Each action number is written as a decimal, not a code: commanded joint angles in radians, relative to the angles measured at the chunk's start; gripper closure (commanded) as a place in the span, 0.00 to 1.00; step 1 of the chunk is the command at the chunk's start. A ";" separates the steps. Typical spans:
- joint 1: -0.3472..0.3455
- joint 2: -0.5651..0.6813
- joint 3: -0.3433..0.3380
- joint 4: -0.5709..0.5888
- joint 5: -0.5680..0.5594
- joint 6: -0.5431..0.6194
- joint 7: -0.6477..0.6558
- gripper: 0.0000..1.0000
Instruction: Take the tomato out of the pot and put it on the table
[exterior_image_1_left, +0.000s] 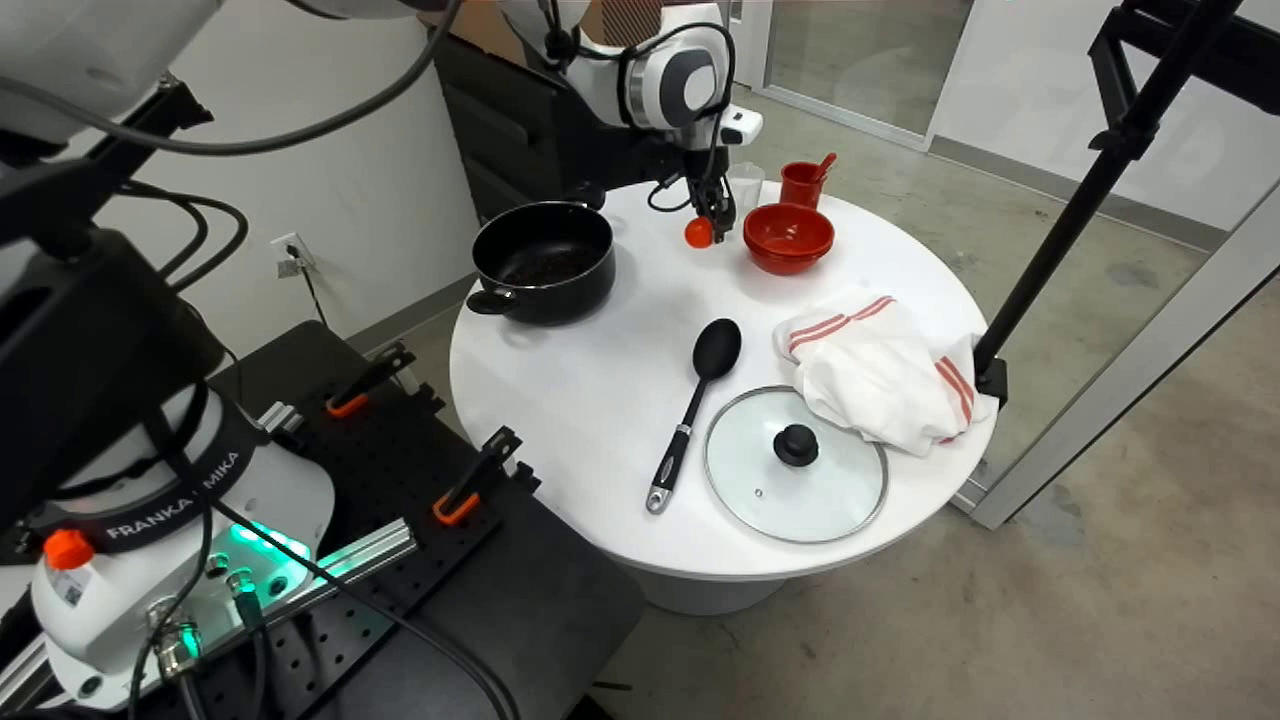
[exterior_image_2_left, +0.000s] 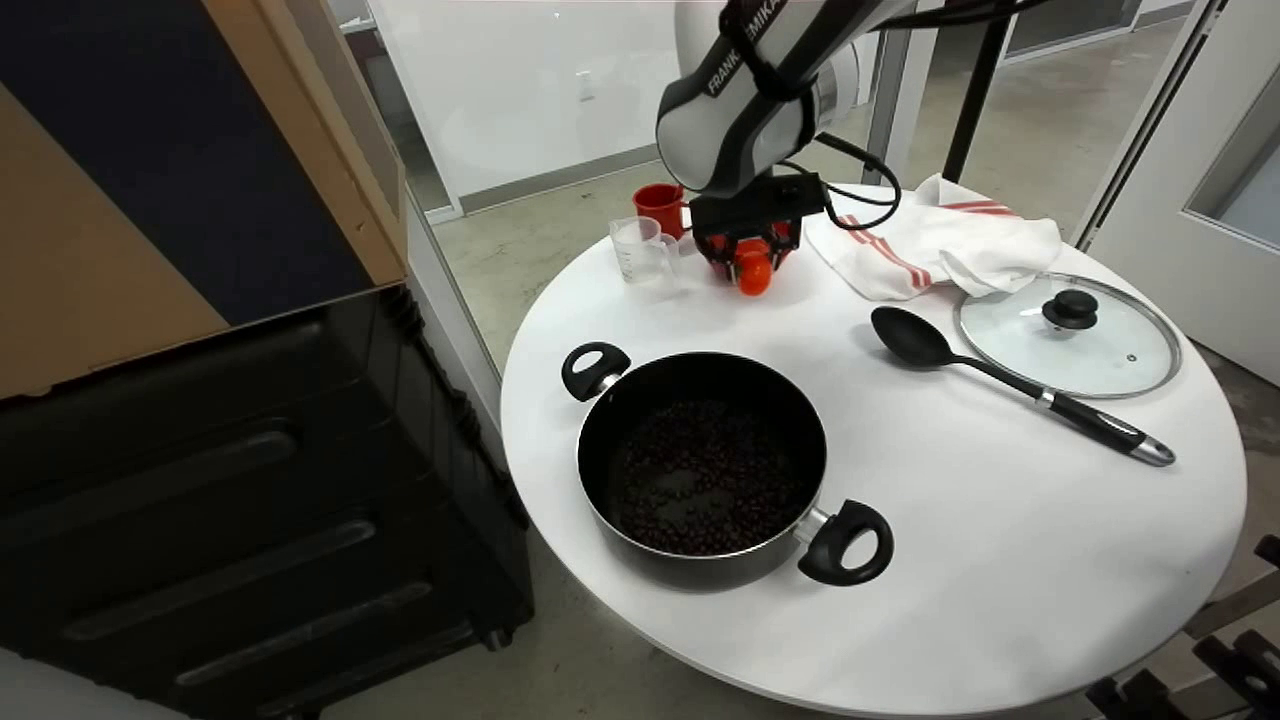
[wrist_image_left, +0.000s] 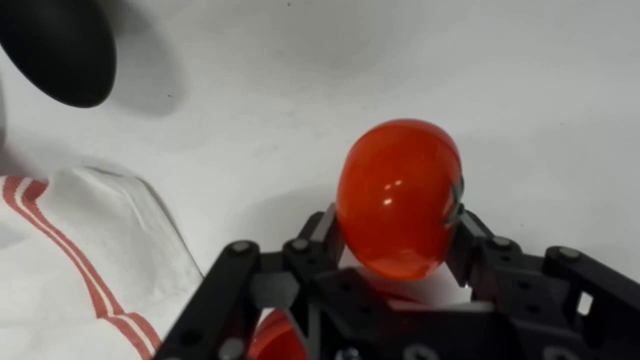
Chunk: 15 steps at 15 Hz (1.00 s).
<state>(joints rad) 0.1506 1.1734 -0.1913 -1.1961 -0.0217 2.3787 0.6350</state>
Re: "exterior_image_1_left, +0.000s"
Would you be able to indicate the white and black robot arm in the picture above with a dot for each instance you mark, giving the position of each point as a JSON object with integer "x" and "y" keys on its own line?
{"x": 625, "y": 95}

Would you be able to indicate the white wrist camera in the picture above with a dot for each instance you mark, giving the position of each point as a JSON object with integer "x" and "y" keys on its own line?
{"x": 742, "y": 130}

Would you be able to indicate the red cup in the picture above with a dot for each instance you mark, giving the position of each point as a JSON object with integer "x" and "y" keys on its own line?
{"x": 800, "y": 187}

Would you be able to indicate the black serving spoon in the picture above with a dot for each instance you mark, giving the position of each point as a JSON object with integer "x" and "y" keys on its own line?
{"x": 718, "y": 351}

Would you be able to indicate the glass lid with black knob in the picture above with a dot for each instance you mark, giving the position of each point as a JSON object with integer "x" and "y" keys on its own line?
{"x": 797, "y": 445}

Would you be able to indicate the white wall outlet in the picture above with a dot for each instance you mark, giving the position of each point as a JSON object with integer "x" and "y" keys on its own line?
{"x": 288, "y": 253}

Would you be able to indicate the black perforated mounting table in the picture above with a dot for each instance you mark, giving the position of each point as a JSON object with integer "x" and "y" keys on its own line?
{"x": 402, "y": 664}

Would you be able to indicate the red bowl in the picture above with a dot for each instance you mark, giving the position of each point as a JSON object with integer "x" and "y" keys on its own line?
{"x": 787, "y": 240}

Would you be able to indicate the red spoon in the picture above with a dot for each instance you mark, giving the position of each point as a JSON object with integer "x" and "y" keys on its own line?
{"x": 827, "y": 166}

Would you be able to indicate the clear glass cup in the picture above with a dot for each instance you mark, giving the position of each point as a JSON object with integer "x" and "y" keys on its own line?
{"x": 748, "y": 187}

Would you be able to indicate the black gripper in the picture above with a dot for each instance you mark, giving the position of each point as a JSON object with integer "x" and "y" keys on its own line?
{"x": 707, "y": 173}

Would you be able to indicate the red tomato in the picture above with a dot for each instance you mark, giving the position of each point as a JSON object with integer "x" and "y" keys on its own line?
{"x": 697, "y": 235}

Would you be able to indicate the white towel with red stripes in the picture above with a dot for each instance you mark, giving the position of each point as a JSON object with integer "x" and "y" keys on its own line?
{"x": 883, "y": 382}

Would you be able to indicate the black camera tripod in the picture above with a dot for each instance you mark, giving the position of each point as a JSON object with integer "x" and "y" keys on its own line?
{"x": 1064, "y": 220}

